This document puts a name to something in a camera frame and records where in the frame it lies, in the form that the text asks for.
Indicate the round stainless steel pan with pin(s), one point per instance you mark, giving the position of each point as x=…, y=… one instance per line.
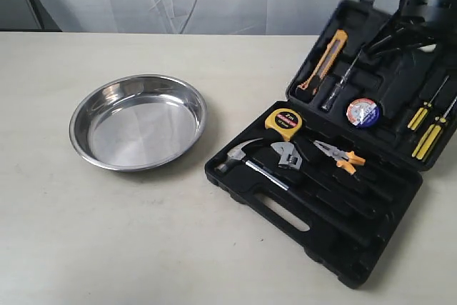
x=138, y=122

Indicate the silver adjustable wrench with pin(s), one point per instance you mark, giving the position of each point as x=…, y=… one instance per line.
x=289, y=157

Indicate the claw hammer black handle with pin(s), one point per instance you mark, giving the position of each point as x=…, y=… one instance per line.
x=309, y=200

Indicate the black plastic tool case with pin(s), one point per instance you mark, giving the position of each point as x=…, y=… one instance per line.
x=374, y=199

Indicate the clear handle test screwdriver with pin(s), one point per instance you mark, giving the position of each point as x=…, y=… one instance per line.
x=328, y=103

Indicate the yellow black long screwdriver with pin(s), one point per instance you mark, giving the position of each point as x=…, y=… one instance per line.
x=429, y=139

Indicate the yellow black short screwdriver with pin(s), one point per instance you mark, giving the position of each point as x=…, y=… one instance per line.
x=423, y=111

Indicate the orange handled pliers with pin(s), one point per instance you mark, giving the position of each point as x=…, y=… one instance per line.
x=346, y=160

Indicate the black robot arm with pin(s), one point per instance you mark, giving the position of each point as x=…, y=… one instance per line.
x=416, y=23

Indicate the yellow tape measure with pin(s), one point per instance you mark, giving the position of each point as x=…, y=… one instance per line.
x=286, y=122

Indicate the electrical tape roll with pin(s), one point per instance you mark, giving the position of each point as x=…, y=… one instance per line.
x=363, y=113

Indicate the yellow utility knife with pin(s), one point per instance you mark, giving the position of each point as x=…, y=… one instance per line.
x=309, y=88

